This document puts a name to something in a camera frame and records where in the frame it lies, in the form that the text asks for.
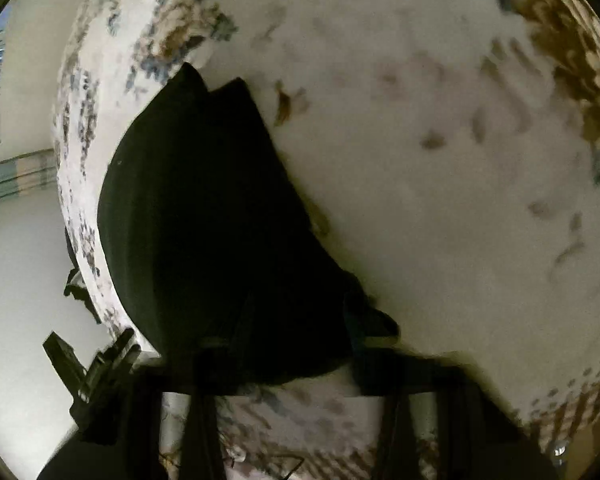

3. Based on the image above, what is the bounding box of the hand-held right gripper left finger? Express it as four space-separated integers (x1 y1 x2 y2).
128 342 243 480

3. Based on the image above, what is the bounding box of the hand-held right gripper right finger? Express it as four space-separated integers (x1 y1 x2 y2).
349 349 533 480

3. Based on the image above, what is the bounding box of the floral bedspread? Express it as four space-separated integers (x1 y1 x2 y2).
52 0 600 480

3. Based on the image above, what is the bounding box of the green striped curtain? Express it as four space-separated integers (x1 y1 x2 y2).
0 152 59 207

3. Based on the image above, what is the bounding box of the dark striped sweater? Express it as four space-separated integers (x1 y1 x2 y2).
96 62 401 387

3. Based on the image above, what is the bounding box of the dark clothes pile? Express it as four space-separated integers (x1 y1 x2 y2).
62 227 105 325

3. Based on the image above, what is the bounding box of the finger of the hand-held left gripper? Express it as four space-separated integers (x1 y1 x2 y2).
42 330 89 387
82 328 142 395

